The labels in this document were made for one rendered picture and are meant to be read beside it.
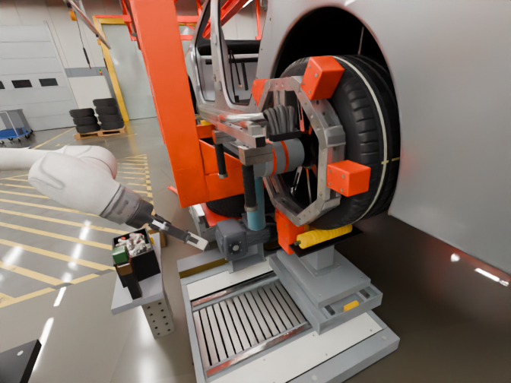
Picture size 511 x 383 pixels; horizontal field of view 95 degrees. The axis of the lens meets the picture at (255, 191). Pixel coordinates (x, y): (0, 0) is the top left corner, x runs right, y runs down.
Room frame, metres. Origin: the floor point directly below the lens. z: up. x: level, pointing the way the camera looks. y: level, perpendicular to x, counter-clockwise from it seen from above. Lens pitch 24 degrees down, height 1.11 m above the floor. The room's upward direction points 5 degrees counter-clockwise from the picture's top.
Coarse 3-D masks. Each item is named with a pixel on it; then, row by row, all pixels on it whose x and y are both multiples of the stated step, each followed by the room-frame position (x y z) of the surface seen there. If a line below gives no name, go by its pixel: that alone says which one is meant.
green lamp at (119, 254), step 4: (116, 248) 0.63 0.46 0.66; (120, 248) 0.63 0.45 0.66; (124, 248) 0.62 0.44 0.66; (116, 252) 0.61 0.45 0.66; (120, 252) 0.61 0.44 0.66; (124, 252) 0.61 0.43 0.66; (128, 252) 0.63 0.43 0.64; (116, 256) 0.60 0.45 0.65; (120, 256) 0.61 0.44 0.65; (124, 256) 0.61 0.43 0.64; (128, 256) 0.62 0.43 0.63; (116, 260) 0.60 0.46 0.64; (120, 260) 0.60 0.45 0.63; (124, 260) 0.61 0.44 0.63; (128, 260) 0.61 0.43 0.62
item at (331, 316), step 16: (272, 256) 1.13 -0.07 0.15; (288, 272) 0.99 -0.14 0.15; (288, 288) 0.90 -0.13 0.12; (368, 288) 0.84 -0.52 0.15; (304, 304) 0.77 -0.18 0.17; (336, 304) 0.77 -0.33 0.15; (352, 304) 0.73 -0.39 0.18; (368, 304) 0.76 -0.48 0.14; (320, 320) 0.69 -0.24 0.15; (336, 320) 0.69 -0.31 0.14
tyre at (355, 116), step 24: (288, 72) 0.99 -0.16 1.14; (360, 72) 0.76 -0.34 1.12; (384, 72) 0.79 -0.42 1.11; (336, 96) 0.73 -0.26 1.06; (360, 96) 0.69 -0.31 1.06; (384, 96) 0.71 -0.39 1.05; (360, 120) 0.65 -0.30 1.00; (384, 120) 0.67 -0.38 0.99; (360, 144) 0.63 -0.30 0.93; (384, 192) 0.66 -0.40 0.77; (336, 216) 0.70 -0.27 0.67; (360, 216) 0.68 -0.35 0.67
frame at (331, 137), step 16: (272, 80) 0.94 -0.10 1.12; (288, 80) 0.83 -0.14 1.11; (272, 96) 1.04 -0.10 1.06; (304, 96) 0.74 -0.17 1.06; (256, 112) 1.10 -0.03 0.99; (320, 112) 0.69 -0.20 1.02; (320, 128) 0.67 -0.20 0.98; (336, 128) 0.66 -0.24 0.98; (320, 144) 0.66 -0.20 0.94; (336, 144) 0.64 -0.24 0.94; (320, 160) 0.66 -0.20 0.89; (336, 160) 0.66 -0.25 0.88; (272, 176) 1.07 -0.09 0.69; (320, 176) 0.66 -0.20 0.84; (272, 192) 1.00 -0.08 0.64; (320, 192) 0.66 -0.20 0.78; (336, 192) 0.65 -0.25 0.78; (288, 208) 0.87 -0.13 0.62; (320, 208) 0.65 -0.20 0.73; (304, 224) 0.77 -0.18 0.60
